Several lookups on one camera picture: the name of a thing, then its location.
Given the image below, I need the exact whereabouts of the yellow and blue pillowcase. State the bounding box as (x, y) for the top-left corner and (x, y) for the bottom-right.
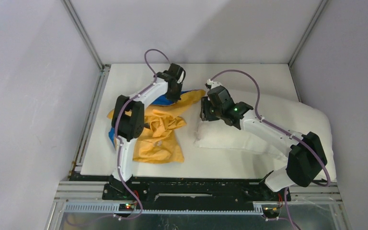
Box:
(107, 89), (206, 164)

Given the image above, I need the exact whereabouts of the white pillow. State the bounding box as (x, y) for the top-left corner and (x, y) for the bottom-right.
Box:
(194, 90), (337, 182)

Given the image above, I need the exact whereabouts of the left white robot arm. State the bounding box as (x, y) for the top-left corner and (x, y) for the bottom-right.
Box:
(111, 63), (186, 200)

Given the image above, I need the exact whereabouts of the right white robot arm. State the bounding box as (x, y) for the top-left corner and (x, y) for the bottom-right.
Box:
(196, 86), (331, 200)

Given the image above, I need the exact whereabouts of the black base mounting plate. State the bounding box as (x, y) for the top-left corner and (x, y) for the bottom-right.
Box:
(102, 177), (291, 211)

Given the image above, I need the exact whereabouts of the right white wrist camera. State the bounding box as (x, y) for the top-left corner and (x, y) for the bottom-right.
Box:
(205, 79), (222, 90)

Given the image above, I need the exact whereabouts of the aluminium frame rail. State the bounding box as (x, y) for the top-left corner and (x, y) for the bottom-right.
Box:
(46, 177), (351, 230)

